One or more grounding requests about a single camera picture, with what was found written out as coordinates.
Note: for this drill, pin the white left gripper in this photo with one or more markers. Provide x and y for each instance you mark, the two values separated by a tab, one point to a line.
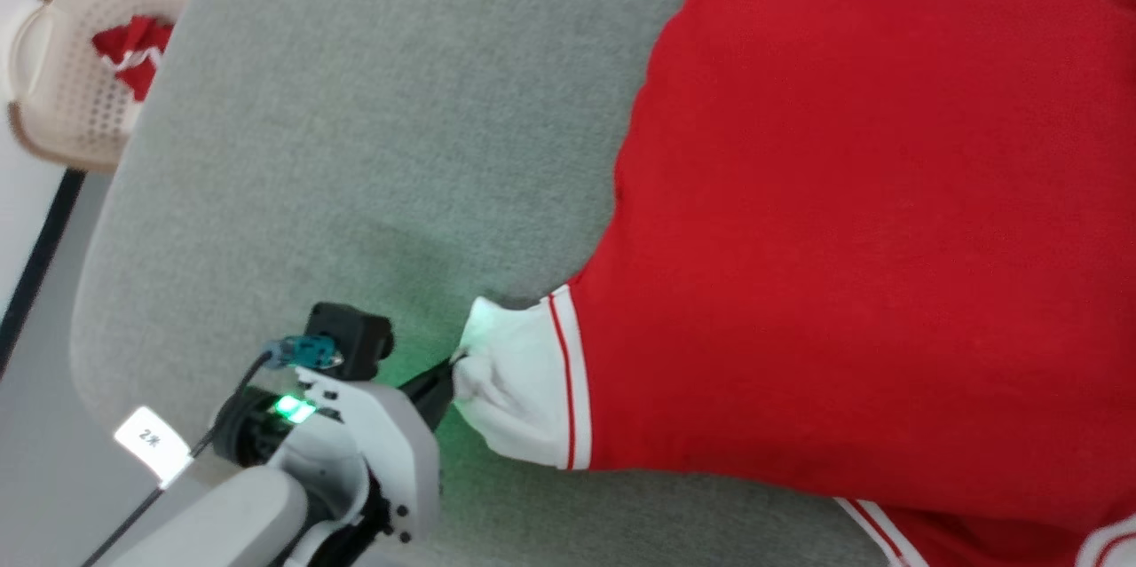
390	443

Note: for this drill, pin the red jersey with white sleeves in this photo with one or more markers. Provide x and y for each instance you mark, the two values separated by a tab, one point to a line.
843	194

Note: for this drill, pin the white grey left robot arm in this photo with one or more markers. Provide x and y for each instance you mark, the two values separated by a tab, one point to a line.
231	518

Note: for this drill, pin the white paper label tag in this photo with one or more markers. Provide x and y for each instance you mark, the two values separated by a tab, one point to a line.
151	441

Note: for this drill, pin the black floor edge strip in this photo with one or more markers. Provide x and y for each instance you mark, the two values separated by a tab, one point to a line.
44	256

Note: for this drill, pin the red cloth in basket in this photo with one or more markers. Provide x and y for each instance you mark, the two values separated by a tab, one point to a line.
133	52

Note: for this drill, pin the beige plastic laundry basket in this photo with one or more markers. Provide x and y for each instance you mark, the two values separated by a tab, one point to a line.
62	97

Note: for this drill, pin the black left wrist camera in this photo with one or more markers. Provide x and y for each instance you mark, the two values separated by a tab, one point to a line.
351	336

